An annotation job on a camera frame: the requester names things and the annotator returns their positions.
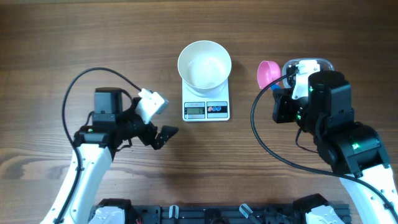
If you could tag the white digital kitchen scale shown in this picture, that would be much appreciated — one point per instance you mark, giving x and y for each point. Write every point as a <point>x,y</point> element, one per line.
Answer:
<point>204,107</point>

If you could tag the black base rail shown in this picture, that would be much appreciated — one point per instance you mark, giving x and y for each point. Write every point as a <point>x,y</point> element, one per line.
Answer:
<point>268,214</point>

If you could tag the clear plastic bean container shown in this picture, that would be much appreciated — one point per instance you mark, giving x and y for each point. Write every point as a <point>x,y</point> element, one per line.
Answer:
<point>323,63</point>

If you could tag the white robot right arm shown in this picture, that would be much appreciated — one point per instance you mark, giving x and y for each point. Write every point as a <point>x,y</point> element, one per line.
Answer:
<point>353,150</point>

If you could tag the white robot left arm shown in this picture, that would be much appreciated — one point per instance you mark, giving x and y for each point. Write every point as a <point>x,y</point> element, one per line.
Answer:
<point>94,148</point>

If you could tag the pile of black beans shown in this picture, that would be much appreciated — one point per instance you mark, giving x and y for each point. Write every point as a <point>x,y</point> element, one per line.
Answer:
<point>292,71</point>

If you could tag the pink scoop with blue handle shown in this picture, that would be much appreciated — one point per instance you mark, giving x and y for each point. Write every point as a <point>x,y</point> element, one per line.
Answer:
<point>267,72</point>

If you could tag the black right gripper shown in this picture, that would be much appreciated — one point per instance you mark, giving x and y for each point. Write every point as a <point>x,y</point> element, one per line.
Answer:
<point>281,106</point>

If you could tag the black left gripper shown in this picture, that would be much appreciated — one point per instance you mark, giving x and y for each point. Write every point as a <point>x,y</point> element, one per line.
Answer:
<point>150,137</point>

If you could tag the white bowl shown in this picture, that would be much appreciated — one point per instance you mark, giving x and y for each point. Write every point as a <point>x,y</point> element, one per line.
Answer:
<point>204,65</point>

